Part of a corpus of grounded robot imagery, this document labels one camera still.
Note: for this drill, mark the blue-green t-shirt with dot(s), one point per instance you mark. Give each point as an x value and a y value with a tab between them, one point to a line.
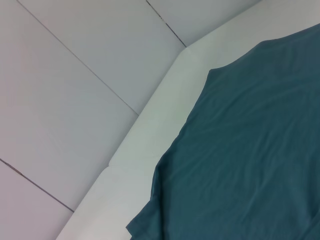
237	150

